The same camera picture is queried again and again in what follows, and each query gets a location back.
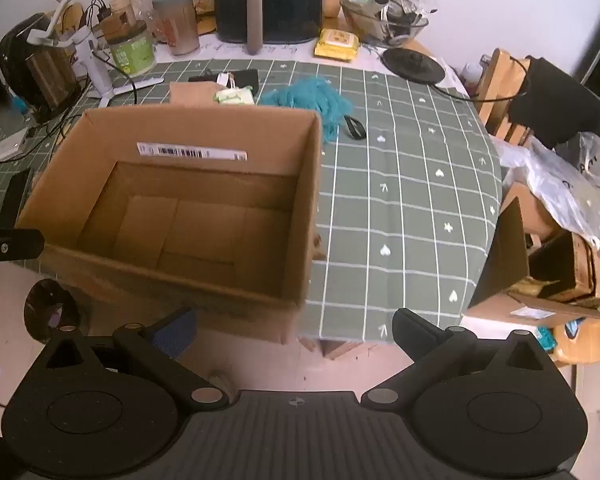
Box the black plush sleep mask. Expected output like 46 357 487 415
188 71 260 92

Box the black cloth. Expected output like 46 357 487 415
510 56 600 150

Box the black tripod cable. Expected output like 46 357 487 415
105 57 141 107

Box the brown cardboard box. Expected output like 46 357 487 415
15 106 326 346

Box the yellow wipes packet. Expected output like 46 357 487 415
314 28 362 63

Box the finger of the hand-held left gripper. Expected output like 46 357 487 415
0 229 46 265

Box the small white bottle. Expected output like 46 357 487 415
461 61 485 87

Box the grey lidded shaker bottle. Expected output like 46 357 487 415
151 0 201 57

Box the white gimbal tripod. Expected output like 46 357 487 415
27 0 165 108

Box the black round kettle base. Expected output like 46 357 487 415
382 47 446 85

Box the teal fluffy cloth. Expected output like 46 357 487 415
257 77 353 143

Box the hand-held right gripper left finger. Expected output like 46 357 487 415
36 306 231 413

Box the small black pouch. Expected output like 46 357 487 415
342 115 367 141

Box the black kettle base cable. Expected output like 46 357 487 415
430 55 531 106

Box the black electric kettle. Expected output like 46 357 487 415
0 12 83 123

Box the black smartphone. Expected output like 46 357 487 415
0 169 34 231

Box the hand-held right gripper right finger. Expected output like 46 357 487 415
361 307 556 411

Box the clear plastic bag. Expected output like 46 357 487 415
490 130 600 253

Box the green checked tablecloth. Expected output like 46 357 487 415
0 57 503 346

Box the light green packet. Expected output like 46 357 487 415
214 87 255 107

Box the green labelled jar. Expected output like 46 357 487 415
107 22 157 78

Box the yellow parcel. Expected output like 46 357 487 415
550 319 600 366

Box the black air fryer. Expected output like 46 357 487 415
211 0 327 56

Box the black round container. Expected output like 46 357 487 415
24 280 82 346

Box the open cardboard floor box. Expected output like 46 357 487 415
462 195 600 326

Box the wooden chair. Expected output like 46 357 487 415
477 47 600 148

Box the white power bank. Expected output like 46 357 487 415
0 127 31 166

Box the glass bowl with clutter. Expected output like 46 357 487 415
340 0 438 50

